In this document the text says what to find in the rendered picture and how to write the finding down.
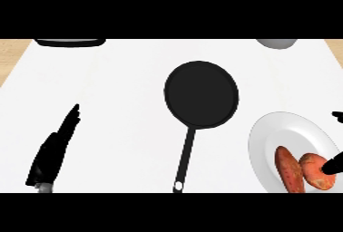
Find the black frying pan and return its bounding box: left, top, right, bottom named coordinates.
left=165, top=60, right=240, bottom=194

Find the white plate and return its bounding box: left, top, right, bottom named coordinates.
left=249, top=111, right=343, bottom=194

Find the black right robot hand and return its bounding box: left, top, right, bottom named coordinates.
left=321, top=111, right=343, bottom=176

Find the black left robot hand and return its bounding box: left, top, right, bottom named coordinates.
left=24, top=103, right=82, bottom=188

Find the grey round object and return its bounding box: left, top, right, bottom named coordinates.
left=255, top=38, right=299, bottom=50

